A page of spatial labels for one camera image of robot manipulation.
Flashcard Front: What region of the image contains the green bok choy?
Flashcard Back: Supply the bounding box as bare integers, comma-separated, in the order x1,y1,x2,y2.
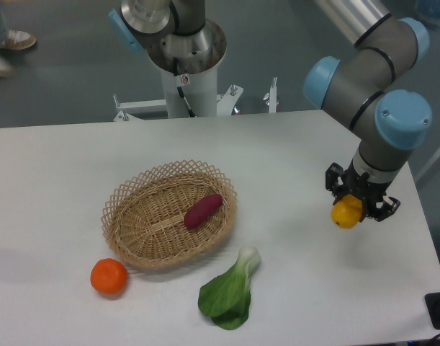
197,246,261,330

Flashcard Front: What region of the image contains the blue object top right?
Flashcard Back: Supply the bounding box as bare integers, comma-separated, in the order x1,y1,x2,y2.
415,0,440,31

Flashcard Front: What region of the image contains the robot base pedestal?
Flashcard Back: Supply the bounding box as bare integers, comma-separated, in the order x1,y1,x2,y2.
108,0,228,118

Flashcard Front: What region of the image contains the yellow mango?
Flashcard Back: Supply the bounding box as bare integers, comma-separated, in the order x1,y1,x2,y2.
331,195,363,229

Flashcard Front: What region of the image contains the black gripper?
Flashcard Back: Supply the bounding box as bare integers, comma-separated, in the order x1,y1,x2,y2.
325,162,400,222

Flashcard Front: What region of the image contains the purple sweet potato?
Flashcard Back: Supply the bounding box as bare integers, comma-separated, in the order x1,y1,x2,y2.
184,194,223,230

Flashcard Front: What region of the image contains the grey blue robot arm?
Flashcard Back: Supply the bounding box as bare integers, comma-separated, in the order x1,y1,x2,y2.
303,1,432,229

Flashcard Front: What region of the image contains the woven wicker basket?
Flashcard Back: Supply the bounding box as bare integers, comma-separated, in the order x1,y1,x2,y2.
102,160,237,270

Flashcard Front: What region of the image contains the person's brown white shoe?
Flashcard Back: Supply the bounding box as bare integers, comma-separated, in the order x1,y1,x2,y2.
0,29,37,50

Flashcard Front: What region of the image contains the black device at table edge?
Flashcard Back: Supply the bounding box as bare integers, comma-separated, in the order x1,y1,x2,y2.
424,292,440,329

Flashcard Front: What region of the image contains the orange tangerine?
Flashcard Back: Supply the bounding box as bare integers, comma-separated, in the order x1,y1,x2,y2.
90,258,128,296

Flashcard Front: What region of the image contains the white metal base frame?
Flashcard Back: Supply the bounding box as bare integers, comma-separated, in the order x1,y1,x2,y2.
113,76,279,122

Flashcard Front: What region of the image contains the black cable on pedestal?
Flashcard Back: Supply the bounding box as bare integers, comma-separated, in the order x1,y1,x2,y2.
172,56,197,118

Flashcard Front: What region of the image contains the white frame at right edge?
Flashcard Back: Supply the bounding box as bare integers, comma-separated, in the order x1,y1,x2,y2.
415,146,440,189

